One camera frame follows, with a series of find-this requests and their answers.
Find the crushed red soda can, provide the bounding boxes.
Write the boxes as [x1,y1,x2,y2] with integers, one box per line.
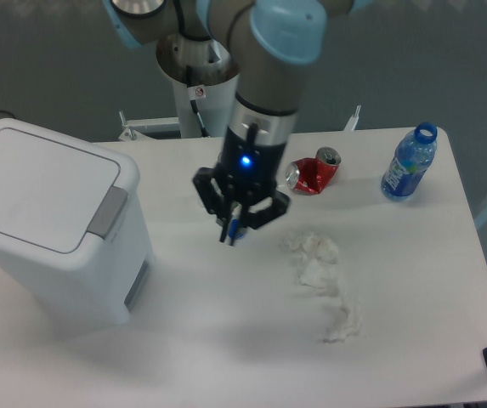
[285,146,342,196]

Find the blue plastic drink bottle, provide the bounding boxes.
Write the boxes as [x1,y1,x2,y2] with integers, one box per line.
[381,122,438,201]

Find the crumpled white tissue upper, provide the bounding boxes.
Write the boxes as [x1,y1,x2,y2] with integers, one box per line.
[282,231,340,296]

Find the crumpled white tissue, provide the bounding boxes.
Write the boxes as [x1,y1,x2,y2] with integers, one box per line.
[322,296,362,343]
[282,231,340,296]

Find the blue bottle cap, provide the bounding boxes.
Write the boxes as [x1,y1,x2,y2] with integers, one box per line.
[234,227,247,241]

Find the white push-button trash can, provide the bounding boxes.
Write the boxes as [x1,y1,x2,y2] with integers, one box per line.
[0,118,153,324]

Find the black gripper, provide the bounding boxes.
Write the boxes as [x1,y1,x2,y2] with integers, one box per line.
[192,127,291,246]

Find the white table frame bracket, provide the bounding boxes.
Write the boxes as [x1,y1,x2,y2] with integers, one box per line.
[117,104,363,141]

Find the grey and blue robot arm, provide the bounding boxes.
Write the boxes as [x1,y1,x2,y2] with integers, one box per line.
[104,1,364,243]

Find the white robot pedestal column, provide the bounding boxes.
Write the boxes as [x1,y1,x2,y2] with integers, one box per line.
[156,33,239,114]

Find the crumpled white tissue lower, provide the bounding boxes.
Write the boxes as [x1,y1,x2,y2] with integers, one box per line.
[322,296,362,343]

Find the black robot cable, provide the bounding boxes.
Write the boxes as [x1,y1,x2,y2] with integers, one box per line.
[184,65,210,139]

